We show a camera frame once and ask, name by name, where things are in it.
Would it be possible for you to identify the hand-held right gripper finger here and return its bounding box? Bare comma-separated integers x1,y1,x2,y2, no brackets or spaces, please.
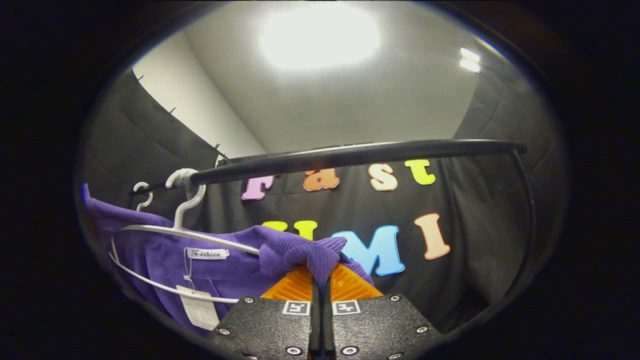
206,265,321,360
321,262,446,360

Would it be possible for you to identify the black metal clothes rack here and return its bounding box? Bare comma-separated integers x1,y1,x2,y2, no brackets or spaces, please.
128,139,537,301

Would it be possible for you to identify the ceiling light panel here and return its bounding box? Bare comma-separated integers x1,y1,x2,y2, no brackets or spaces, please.
260,5,381,71
460,46,482,74

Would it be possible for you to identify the black backdrop cloth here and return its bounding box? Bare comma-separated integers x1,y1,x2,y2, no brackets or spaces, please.
75,67,568,335

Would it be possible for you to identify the white plastic clothes hanger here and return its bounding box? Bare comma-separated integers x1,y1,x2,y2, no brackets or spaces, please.
131,181,155,213
108,168,262,305

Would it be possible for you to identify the purple ribbed jacket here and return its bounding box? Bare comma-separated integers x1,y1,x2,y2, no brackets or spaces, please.
82,182,376,337

